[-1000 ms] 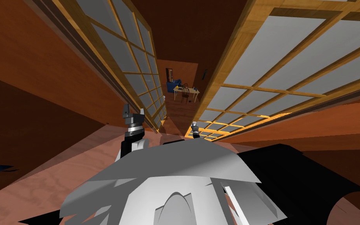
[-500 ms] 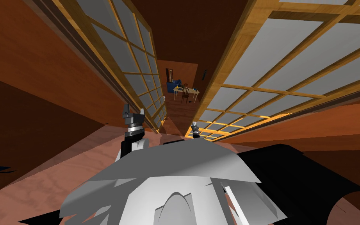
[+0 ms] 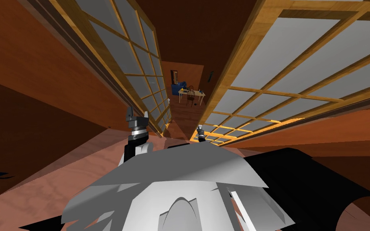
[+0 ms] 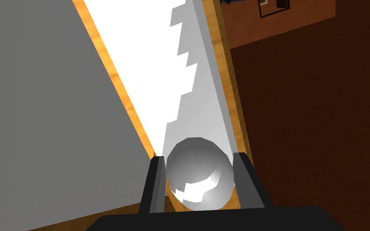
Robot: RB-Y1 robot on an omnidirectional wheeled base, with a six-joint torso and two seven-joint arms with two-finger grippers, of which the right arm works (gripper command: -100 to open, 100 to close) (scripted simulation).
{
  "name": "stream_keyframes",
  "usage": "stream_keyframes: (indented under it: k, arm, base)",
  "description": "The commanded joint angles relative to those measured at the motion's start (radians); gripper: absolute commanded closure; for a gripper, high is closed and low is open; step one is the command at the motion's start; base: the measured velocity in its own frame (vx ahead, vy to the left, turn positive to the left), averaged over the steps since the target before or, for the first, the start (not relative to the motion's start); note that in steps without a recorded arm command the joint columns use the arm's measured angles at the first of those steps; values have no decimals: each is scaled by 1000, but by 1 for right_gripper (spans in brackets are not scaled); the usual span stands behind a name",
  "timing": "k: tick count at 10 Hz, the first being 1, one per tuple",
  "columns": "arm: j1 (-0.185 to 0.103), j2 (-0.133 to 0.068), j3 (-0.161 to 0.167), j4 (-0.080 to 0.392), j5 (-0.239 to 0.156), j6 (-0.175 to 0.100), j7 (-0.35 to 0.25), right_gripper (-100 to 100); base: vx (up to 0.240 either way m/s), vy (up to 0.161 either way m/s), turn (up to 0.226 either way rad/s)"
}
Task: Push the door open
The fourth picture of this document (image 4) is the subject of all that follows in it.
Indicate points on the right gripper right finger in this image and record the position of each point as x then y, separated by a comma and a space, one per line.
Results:
248, 189

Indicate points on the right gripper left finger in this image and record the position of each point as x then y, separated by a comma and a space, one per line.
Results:
154, 186

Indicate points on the grey round door knob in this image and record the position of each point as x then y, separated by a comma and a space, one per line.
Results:
198, 173

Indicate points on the black framed wall picture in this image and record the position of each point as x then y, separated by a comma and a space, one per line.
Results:
273, 8

